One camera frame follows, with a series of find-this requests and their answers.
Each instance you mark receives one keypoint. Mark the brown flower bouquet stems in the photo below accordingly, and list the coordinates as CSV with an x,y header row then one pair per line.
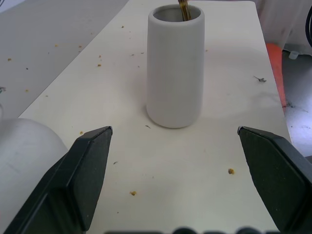
x,y
184,11

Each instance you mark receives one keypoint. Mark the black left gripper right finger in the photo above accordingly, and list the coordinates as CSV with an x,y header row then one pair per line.
x,y
275,175

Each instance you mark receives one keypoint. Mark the small white plastic cap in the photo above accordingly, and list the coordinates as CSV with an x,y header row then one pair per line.
x,y
293,54

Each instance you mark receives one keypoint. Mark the orange cylindrical object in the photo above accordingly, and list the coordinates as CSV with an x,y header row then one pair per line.
x,y
276,70

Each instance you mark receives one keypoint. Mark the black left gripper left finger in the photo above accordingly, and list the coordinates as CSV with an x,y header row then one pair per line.
x,y
80,175

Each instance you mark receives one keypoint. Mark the white cylindrical vase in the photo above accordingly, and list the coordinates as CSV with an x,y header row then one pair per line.
x,y
24,156
174,68

